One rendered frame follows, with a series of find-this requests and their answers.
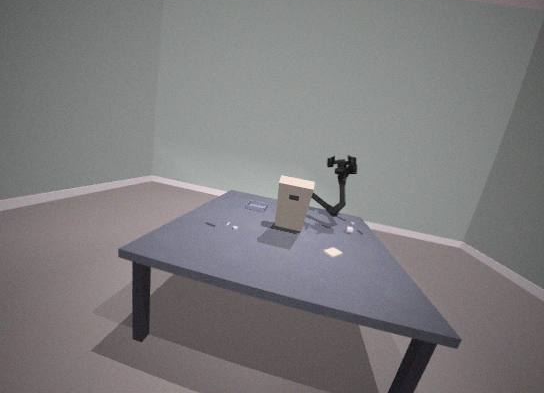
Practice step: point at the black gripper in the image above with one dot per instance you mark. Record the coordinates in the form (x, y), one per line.
(342, 162)

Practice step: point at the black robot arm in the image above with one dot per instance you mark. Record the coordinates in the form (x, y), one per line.
(343, 173)

